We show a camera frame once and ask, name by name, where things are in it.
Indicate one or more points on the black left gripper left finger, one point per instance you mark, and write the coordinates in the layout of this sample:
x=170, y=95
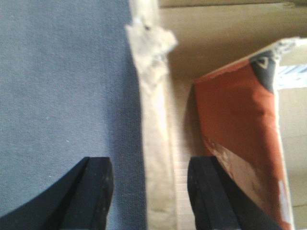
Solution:
x=79, y=200

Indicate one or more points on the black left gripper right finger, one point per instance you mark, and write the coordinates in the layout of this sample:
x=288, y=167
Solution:
x=218, y=203

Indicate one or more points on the large brown cardboard box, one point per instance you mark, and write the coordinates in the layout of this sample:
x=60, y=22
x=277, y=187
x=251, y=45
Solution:
x=175, y=42

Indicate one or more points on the dark blue fabric mat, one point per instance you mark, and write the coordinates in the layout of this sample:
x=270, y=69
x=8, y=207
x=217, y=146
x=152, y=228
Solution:
x=69, y=89

